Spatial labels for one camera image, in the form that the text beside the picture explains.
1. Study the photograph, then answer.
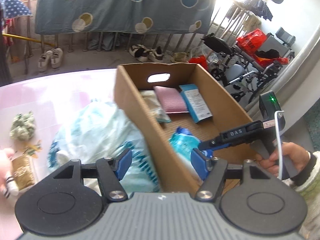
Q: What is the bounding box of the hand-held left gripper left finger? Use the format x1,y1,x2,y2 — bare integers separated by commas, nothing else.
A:
52,148,133,202

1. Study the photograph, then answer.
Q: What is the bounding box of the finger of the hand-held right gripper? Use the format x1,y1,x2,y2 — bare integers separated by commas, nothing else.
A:
199,121,263,155

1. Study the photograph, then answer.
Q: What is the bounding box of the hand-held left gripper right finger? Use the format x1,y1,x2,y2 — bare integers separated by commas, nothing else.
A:
190,148,273,202

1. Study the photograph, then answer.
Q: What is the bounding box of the teal blue plastic packet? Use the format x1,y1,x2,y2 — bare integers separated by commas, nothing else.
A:
169,126,213,160

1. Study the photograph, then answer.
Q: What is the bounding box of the blue box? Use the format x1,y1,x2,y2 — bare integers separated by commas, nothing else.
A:
179,84,213,124

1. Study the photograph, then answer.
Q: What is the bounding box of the brown cardboard box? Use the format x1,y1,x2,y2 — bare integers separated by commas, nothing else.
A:
114,63,259,193

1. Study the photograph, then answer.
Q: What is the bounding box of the clear zip bag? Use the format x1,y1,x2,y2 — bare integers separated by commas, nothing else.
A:
139,90,172,123

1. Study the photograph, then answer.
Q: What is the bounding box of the pink ribbed pad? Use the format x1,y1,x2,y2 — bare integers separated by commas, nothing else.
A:
153,86,190,114

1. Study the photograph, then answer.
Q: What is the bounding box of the person's right forearm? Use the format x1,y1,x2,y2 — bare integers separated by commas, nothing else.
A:
290,151,320,198

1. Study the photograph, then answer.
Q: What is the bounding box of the person's right hand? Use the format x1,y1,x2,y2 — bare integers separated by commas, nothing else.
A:
256,142,310,180

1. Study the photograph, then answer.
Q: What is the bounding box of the white knotted plastic bag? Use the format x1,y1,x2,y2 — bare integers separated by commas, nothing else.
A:
47,100,162,193

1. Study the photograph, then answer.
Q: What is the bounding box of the grey wheelchair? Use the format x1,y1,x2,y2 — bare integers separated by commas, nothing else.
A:
250,26,297,80

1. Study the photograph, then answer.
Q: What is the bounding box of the red plastic bag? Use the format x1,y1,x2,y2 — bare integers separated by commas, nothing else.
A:
236,29,267,54

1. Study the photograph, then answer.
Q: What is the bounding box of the small red bag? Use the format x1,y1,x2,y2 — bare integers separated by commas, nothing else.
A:
189,56,208,70

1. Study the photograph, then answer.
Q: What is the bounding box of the black wheelchair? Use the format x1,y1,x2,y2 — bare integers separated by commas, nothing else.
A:
201,33,265,103

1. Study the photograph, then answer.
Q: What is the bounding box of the small woven basket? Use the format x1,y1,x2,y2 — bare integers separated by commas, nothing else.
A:
171,52,188,63

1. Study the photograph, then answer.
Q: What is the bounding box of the gold tissue pack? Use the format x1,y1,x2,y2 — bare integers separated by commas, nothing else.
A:
11,155,38,190

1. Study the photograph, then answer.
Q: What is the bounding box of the pink printed tablecloth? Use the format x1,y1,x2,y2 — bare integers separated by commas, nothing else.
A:
0,67,120,180

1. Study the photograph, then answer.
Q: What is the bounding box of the dark blue hanging cloth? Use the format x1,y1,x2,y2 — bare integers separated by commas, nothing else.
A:
244,0,273,22

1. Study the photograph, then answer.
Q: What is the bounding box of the green fabric scrunchie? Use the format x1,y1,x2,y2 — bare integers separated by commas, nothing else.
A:
10,111,36,140

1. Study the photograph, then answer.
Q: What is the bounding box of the black and white shoe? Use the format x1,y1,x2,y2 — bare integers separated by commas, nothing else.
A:
129,44,150,62
149,46,164,62

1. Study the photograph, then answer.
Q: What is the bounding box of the pink plush toy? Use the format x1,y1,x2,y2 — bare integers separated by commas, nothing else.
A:
0,147,19,199

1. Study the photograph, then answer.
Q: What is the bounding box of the grey hanging cloth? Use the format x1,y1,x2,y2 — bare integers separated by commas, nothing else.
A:
87,31,120,52

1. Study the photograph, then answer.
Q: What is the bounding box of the metal balcony railing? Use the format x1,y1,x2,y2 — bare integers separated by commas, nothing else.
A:
22,0,250,55

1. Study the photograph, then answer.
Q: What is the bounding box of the grey blanket with circles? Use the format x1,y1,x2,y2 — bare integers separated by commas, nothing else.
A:
35,0,217,35

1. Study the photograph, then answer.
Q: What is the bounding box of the yellow stick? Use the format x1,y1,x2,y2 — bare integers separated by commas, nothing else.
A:
2,33,57,47

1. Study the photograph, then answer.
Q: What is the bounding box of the blue star print cloth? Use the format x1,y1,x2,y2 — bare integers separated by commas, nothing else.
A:
0,0,33,19

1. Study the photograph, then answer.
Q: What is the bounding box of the white cable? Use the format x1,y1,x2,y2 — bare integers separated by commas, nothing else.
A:
274,111,285,180

